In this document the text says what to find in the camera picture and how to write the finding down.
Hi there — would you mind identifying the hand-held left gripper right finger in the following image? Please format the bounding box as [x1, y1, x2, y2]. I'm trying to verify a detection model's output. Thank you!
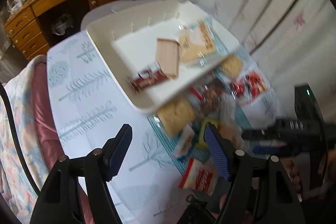
[204, 124, 306, 224]

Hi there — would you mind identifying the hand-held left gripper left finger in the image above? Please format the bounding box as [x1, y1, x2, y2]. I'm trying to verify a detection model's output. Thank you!
[30, 124, 133, 224]

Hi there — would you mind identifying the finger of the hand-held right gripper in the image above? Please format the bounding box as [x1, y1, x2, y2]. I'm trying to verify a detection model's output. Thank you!
[241, 128, 276, 140]
[252, 141, 289, 156]

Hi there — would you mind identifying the red and white snack packet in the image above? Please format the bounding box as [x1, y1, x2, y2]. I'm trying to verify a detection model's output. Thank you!
[178, 157, 218, 190]

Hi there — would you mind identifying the round rice cracker packet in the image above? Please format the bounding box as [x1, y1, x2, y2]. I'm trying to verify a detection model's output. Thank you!
[156, 97, 197, 136]
[219, 53, 244, 80]

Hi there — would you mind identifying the white plastic tray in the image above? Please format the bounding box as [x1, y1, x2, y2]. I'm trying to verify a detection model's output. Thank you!
[80, 0, 240, 115]

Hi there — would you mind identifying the person's right hand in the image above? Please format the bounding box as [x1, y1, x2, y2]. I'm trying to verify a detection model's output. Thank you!
[286, 157, 303, 193]

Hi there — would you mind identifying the yellow-green plastic clip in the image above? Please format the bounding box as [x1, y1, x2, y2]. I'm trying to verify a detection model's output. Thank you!
[194, 119, 218, 149]

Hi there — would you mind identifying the small white snack packet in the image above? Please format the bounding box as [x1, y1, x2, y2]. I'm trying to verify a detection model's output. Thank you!
[172, 124, 196, 159]

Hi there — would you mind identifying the red printed snack packet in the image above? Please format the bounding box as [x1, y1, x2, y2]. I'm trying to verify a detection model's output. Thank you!
[231, 72, 268, 102]

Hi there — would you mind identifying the tree print tablecloth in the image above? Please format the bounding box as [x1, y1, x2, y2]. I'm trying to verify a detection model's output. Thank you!
[46, 17, 286, 224]

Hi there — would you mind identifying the dark chocolate snack packet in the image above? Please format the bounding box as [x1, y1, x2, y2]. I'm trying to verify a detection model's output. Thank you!
[190, 82, 223, 119]

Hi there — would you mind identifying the black zipper bag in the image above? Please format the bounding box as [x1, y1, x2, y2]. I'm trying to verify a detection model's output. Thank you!
[177, 194, 218, 224]

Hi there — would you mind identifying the dark red snack packet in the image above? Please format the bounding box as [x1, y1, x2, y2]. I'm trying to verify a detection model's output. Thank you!
[129, 68, 168, 94]

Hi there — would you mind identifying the pink satin sheet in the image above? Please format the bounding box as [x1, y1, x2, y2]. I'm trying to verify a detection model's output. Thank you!
[31, 61, 92, 224]

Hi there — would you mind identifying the brown wafer biscuit packet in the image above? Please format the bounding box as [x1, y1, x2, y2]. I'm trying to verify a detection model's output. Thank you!
[156, 38, 181, 80]

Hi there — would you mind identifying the cracker packet with orange label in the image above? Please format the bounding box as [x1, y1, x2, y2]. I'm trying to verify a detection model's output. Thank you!
[176, 18, 218, 67]

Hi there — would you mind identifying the floral blanket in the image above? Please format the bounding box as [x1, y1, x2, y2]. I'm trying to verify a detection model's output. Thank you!
[0, 55, 55, 214]

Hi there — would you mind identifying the white curtain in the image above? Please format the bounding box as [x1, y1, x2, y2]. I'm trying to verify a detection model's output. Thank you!
[173, 0, 336, 98]

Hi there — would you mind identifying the wooden desk with drawers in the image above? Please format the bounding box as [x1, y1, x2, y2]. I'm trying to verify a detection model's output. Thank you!
[3, 0, 129, 60]

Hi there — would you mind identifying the clear jug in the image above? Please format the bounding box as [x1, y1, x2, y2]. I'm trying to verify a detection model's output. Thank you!
[7, 0, 23, 13]

